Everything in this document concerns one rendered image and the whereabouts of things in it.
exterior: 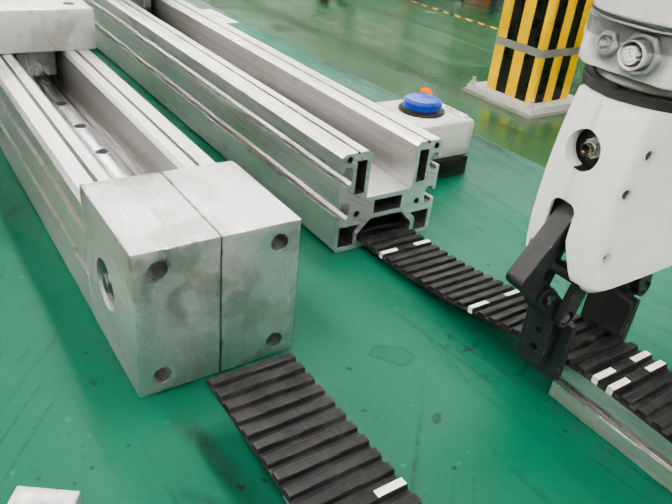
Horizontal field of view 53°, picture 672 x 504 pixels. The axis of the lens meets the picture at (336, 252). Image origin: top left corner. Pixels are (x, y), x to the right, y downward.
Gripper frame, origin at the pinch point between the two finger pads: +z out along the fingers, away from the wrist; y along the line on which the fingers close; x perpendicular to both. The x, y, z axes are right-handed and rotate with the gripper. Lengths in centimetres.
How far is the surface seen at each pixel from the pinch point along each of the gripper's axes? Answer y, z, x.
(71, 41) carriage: -16, -6, 51
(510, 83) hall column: 246, 72, 221
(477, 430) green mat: -8.3, 3.9, -1.0
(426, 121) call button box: 11.2, -2.1, 28.4
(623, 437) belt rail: -2.1, 2.8, -6.0
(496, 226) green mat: 11.3, 3.9, 17.0
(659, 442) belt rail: -2.1, 1.5, -7.8
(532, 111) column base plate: 241, 79, 198
